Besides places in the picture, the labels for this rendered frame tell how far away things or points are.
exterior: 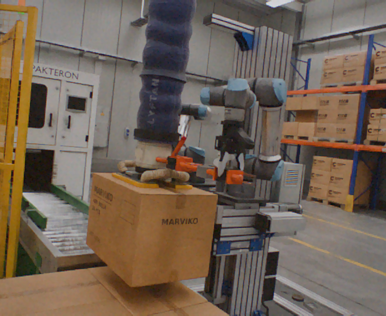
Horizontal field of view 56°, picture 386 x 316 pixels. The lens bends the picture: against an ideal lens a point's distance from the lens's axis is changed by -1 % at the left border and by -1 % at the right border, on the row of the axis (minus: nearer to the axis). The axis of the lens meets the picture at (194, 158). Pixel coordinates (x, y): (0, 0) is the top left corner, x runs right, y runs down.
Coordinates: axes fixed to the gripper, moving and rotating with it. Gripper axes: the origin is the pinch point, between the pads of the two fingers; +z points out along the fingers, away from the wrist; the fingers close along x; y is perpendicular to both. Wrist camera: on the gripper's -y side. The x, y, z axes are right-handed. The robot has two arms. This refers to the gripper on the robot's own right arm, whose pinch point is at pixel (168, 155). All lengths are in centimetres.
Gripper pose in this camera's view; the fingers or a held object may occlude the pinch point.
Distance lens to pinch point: 224.0
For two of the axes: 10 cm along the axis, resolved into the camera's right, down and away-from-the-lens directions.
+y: 5.6, 1.0, -8.2
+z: -1.1, 9.9, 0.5
